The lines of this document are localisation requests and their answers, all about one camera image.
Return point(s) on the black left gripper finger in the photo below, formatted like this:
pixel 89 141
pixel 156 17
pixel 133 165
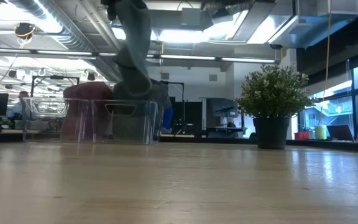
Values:
pixel 110 9

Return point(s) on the maroon knit hat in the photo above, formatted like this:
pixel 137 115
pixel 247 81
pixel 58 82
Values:
pixel 84 109

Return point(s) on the long ceiling light bar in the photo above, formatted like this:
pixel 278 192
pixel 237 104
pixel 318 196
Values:
pixel 188 57

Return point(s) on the clear plastic bin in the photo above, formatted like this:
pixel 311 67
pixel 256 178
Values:
pixel 89 124

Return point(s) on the green artificial plant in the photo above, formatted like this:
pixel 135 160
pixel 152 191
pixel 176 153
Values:
pixel 273 91

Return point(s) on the black plant pot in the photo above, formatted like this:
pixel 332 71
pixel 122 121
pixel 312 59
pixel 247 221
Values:
pixel 271 132

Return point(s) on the red box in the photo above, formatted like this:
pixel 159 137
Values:
pixel 301 136

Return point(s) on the green cup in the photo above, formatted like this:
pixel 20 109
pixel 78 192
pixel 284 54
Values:
pixel 321 132

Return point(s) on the dark laptop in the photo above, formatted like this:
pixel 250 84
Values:
pixel 340 133

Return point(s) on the ceiling security camera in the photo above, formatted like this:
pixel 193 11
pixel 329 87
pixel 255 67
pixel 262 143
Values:
pixel 276 46

